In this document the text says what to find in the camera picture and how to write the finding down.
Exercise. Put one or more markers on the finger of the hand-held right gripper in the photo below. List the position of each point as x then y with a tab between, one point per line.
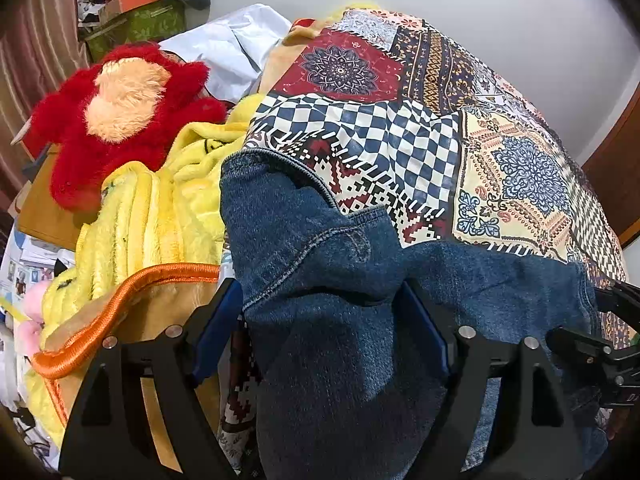
622	302
582	345

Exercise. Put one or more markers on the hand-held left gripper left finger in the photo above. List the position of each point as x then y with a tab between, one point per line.
215	330

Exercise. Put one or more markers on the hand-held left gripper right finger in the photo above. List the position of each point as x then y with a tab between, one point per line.
425	320

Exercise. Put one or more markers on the blue denim jeans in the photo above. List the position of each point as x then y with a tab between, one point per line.
325	340

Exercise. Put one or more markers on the yellow fleece blanket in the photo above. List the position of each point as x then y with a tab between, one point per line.
145	220

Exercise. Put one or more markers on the pink plush toy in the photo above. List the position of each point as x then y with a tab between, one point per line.
32	310

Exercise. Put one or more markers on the patchwork printed quilt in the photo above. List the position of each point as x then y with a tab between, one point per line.
425	125

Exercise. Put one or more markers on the scattered papers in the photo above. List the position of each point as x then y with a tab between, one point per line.
25	265

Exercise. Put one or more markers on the brown cardboard board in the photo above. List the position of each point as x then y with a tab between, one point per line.
47	205

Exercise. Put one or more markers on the red plush toy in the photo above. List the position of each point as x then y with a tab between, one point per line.
125	95

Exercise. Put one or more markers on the green patterned box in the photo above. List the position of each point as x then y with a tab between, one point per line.
145	25

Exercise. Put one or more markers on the striped red-brown curtain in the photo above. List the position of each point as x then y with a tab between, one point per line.
30	60

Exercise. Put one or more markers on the orange shoebox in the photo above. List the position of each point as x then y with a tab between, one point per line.
132	0

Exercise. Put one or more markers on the wooden door frame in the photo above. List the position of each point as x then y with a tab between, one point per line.
617	190

